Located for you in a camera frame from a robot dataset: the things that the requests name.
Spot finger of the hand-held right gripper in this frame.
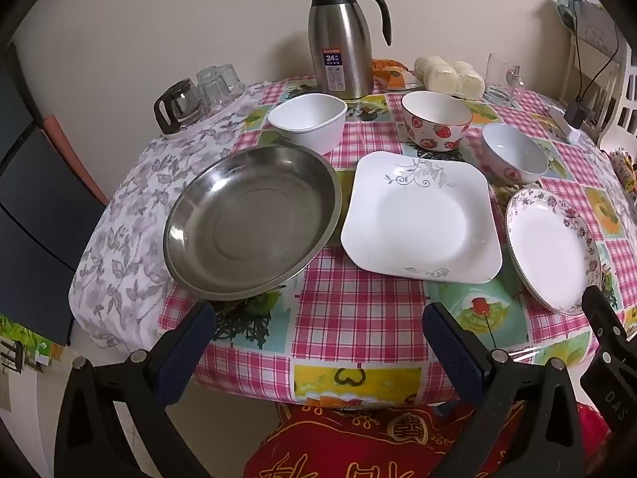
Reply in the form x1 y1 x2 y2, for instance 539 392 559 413
581 285 637 359

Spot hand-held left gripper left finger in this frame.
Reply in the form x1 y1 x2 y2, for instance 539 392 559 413
54 301 217 478

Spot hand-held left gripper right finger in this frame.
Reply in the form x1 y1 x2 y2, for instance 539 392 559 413
422 301 593 478

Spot floral rim round plate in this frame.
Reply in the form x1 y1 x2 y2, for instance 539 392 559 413
505 184 605 317

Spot white square plate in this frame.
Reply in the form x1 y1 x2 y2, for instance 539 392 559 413
340 151 503 284

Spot round stainless steel basin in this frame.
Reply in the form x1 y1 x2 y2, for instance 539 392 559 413
163 145 343 302

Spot small white floral bowl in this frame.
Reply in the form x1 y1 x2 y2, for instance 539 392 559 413
481 123 549 185

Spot strawberry print bowl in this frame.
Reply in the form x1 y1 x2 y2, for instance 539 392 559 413
401 90 473 153

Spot white square bowl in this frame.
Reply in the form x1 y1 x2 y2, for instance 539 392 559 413
268 94 348 155

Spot red gold print cushion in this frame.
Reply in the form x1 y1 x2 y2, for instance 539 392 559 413
244 401 613 478

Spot colourful toy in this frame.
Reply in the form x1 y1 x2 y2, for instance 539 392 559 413
610 147 637 195

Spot grey leaf print cloth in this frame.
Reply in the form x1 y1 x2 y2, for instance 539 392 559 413
68 82 272 349

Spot green printed sheet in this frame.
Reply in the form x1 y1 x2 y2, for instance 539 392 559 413
0 313 65 374

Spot white plastic chair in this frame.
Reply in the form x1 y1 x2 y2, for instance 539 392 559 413
560 5 637 153

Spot dark cabinet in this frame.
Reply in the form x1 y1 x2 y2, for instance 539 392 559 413
0 40 107 347

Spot brick red panel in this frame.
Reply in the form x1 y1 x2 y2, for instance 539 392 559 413
42 114 107 205

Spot clear glass mug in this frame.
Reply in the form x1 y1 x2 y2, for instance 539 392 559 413
484 53 523 106

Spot bag of white steamed buns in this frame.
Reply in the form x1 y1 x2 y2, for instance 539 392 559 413
414 56 486 99

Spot orange snack packet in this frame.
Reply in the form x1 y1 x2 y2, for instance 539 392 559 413
372 58 424 91

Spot floral cloth on chair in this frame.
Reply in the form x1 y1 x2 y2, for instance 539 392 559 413
556 0 623 65

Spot stainless steel thermos jug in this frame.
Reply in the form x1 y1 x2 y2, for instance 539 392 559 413
301 0 391 100

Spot glass coffee pot black handle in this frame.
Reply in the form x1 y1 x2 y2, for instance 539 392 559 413
153 78 210 135

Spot black charger cable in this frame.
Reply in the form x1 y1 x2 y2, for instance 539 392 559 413
571 0 624 106

